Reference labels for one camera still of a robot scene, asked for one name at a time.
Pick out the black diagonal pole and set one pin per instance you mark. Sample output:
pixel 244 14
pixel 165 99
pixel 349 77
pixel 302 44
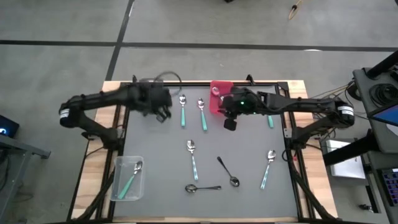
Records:
pixel 384 65

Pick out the plain dark metal spoon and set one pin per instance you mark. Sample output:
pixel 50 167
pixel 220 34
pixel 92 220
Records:
pixel 234 181
pixel 190 188

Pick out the blue laptop screen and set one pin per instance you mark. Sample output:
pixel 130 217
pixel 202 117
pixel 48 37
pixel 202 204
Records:
pixel 387 115

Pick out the gray table mat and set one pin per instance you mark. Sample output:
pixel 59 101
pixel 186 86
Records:
pixel 174 149

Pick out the black computer tower blue light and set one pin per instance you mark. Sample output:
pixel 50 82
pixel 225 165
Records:
pixel 7 124

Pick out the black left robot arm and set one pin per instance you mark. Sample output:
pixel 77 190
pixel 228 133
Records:
pixel 99 99

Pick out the red plastic bin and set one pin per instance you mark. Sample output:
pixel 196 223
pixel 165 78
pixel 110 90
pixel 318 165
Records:
pixel 214 105

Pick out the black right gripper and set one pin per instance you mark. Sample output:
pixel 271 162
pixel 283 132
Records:
pixel 244 104

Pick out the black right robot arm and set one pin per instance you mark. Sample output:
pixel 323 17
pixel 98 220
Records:
pixel 304 104

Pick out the clear plastic bin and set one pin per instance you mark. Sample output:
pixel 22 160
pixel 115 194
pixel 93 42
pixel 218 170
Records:
pixel 121 165

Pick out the white box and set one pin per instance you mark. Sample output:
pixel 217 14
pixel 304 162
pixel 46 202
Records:
pixel 348 169

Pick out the black stand leg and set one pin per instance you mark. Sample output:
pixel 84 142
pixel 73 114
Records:
pixel 348 151

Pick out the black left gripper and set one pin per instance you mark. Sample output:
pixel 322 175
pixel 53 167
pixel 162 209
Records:
pixel 152 98

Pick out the backlit keyboard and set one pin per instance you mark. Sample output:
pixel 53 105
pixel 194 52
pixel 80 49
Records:
pixel 391 186

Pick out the gray metal table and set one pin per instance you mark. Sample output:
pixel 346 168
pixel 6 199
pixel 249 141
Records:
pixel 21 149

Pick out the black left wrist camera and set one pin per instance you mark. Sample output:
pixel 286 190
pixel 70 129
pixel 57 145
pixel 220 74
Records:
pixel 162 117

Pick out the gray equipment cart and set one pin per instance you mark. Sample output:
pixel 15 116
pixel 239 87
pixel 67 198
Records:
pixel 363 93

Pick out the black metal table frame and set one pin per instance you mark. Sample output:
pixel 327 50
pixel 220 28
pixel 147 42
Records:
pixel 192 83

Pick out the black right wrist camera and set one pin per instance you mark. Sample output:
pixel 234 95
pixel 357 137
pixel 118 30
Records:
pixel 230 124

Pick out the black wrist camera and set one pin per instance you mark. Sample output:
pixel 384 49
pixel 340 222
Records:
pixel 230 124
pixel 162 117

